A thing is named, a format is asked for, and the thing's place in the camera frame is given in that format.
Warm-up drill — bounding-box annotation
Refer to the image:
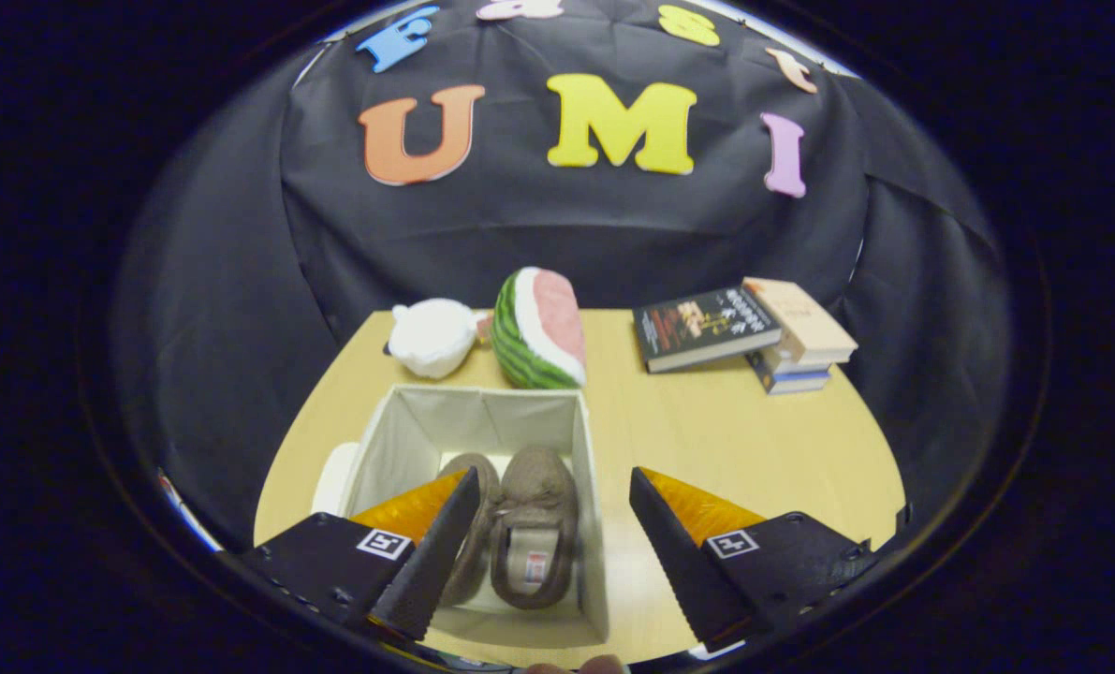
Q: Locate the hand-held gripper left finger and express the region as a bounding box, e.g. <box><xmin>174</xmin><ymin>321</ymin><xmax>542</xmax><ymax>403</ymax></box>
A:
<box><xmin>237</xmin><ymin>466</ymin><xmax>481</xmax><ymax>645</ymax></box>

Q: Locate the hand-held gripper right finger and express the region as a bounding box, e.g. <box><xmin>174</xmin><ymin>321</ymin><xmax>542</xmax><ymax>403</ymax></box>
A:
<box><xmin>629</xmin><ymin>466</ymin><xmax>876</xmax><ymax>653</ymax></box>

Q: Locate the brown fuzzy shoe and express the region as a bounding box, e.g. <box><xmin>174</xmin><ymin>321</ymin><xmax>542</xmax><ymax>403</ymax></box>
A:
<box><xmin>437</xmin><ymin>453</ymin><xmax>502</xmax><ymax>607</ymax></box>
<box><xmin>490</xmin><ymin>446</ymin><xmax>579</xmax><ymax>610</ymax></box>

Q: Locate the beige fabric storage box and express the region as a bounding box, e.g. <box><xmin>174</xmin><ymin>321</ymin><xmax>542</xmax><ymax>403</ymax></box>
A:
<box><xmin>312</xmin><ymin>384</ymin><xmax>609</xmax><ymax>647</ymax></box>

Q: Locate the blue cover book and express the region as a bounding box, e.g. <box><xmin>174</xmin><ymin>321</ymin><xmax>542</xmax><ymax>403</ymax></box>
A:
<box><xmin>747</xmin><ymin>351</ymin><xmax>831</xmax><ymax>395</ymax></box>

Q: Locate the white spine book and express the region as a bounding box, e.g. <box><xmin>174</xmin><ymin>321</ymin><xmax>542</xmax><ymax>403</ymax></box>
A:
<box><xmin>758</xmin><ymin>351</ymin><xmax>834</xmax><ymax>377</ymax></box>

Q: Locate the white plush toy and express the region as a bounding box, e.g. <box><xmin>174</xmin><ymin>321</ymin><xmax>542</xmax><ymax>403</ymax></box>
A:
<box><xmin>388</xmin><ymin>298</ymin><xmax>491</xmax><ymax>380</ymax></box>

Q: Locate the red and white object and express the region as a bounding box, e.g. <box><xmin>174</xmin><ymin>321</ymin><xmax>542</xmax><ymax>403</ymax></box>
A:
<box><xmin>157</xmin><ymin>473</ymin><xmax>221</xmax><ymax>553</ymax></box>

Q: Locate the black cover book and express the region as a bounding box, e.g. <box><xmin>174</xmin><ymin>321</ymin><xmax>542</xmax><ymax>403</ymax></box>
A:
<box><xmin>632</xmin><ymin>286</ymin><xmax>783</xmax><ymax>374</ymax></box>

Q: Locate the watermelon slice plush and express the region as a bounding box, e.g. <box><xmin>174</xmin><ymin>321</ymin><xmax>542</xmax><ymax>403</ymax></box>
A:
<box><xmin>491</xmin><ymin>267</ymin><xmax>587</xmax><ymax>389</ymax></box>

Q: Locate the beige cover book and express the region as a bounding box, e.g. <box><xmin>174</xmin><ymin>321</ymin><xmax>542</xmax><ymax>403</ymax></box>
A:
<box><xmin>742</xmin><ymin>277</ymin><xmax>858</xmax><ymax>366</ymax></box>

